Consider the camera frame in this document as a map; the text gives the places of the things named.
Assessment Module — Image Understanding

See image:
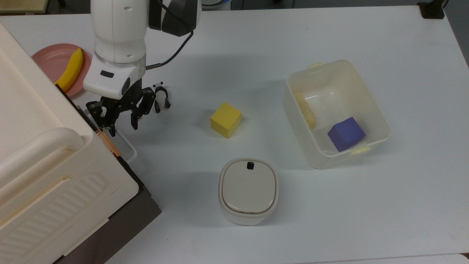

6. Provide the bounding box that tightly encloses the black robot wrist cable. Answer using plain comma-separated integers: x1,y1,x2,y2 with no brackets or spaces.
146,29,195,70

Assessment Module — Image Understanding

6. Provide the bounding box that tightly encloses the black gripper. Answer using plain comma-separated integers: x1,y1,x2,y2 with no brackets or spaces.
86,79,156,137

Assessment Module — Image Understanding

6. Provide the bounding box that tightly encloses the white plastic bin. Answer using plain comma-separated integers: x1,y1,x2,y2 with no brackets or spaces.
283,60,391,170

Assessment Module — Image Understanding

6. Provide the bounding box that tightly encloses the panda figurine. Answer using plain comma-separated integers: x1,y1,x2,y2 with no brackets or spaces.
153,81,171,113

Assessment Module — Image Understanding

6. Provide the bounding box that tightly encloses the black camera stand pole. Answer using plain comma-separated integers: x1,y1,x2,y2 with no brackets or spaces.
418,0,448,19

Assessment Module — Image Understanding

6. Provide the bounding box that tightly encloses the beige mini trash can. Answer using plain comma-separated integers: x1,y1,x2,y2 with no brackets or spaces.
218,158,280,226

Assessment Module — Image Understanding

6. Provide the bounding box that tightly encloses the pink plate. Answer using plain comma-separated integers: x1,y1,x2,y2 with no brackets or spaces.
32,43,92,98

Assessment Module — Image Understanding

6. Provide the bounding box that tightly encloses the yellow toy banana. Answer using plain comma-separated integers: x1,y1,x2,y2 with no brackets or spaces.
55,48,84,92

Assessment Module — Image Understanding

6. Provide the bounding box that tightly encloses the light wooden board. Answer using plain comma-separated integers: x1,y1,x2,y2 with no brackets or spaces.
0,0,50,14

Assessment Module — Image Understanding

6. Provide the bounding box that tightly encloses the white blue round container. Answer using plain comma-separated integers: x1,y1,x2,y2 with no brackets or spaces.
201,0,232,11

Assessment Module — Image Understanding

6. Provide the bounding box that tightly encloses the yellow foam cube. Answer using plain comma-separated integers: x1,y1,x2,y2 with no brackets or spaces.
210,102,242,139

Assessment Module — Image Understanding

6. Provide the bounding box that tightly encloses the purple foam cube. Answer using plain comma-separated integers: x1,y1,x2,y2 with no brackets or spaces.
327,117,366,153

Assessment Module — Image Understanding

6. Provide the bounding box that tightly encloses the copper box door handle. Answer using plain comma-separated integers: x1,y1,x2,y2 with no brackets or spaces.
96,129,121,157

